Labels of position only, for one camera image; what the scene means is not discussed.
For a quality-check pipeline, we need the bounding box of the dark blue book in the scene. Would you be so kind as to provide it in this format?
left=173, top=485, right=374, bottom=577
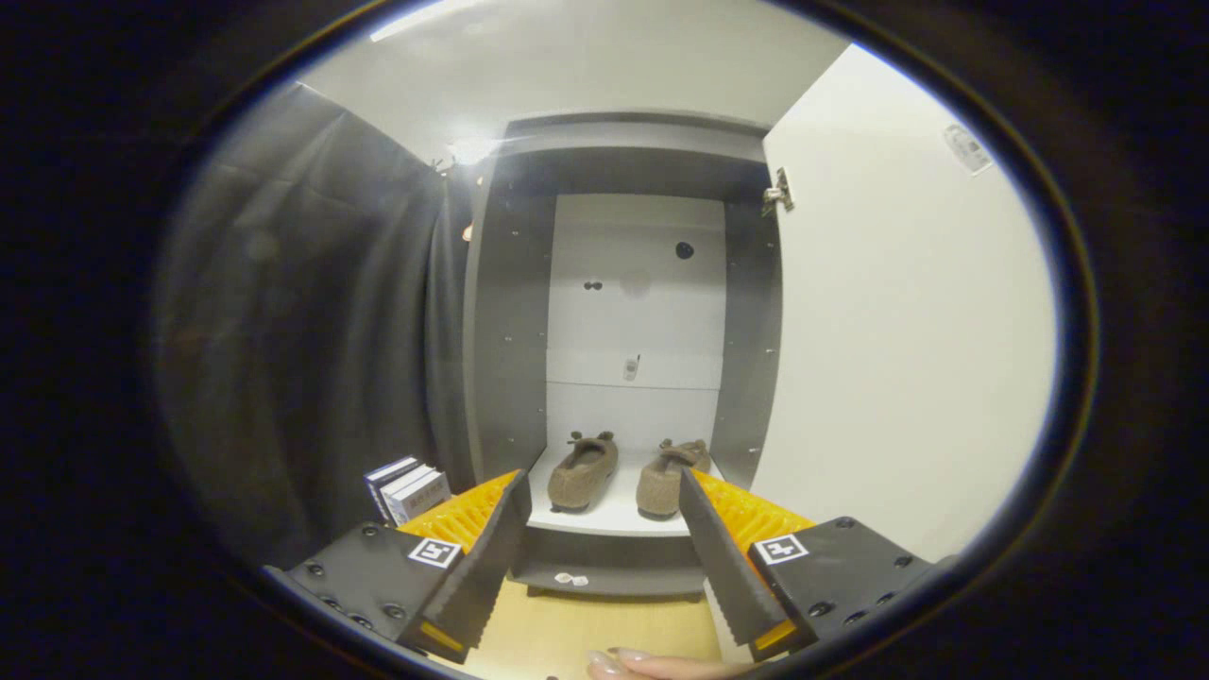
left=366, top=456, right=421, bottom=520

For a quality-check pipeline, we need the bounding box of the grey shoe cabinet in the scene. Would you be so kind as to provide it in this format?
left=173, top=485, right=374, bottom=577
left=461, top=109, right=785, bottom=601

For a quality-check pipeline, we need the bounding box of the brown fuzzy shoe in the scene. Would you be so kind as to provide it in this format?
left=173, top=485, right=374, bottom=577
left=548, top=432, right=620, bottom=514
left=636, top=437, right=711, bottom=520

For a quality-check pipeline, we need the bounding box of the black backdrop cloth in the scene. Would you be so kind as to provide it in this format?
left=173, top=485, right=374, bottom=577
left=156, top=83, right=483, bottom=568

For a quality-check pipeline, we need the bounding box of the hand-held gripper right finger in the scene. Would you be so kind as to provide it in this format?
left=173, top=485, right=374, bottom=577
left=677, top=467, right=945, bottom=664

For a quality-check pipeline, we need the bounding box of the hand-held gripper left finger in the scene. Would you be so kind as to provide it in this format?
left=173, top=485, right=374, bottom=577
left=269, top=469, right=534, bottom=665

